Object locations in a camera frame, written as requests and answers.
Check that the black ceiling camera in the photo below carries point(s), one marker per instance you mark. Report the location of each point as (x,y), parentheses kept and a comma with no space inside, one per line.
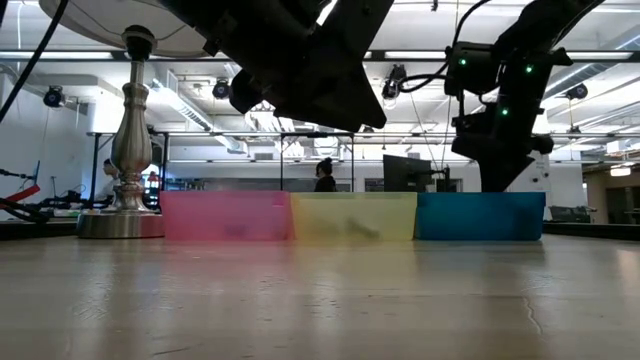
(53,96)
(221,90)
(577,91)
(392,82)

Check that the person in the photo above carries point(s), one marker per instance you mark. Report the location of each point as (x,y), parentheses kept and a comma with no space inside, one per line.
(325,182)
(106,187)

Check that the blue plastic bin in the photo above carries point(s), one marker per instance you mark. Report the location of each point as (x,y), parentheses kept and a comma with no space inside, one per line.
(480,217)

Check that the black monitor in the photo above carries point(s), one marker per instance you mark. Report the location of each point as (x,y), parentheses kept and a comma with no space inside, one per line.
(407,173)

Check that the yellow translucent plastic bin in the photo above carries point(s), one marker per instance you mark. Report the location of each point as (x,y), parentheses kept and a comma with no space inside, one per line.
(350,210)

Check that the white ventilation duct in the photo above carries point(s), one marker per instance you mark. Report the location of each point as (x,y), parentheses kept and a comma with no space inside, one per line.
(185,107)

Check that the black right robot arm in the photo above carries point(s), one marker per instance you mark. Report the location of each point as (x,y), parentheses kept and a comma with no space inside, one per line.
(545,20)

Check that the red bar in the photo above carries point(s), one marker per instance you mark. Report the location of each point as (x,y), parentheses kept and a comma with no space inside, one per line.
(22,194)

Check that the black aluminium table frame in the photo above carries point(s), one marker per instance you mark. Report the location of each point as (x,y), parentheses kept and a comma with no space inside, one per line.
(35,230)

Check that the black metal frame stand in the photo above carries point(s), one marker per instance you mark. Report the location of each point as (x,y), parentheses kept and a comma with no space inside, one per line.
(94,165)

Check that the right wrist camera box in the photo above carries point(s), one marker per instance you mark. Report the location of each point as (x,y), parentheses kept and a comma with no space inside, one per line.
(472,70)

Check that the pink translucent plastic bin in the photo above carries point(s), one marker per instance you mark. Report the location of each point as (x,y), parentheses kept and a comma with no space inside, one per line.
(225,215)

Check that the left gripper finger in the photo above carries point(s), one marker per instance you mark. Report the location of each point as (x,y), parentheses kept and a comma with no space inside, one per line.
(330,85)

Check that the white shade metal table lamp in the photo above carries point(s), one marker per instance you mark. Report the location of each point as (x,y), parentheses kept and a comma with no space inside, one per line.
(131,150)

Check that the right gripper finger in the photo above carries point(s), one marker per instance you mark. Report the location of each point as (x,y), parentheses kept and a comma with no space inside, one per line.
(497,170)

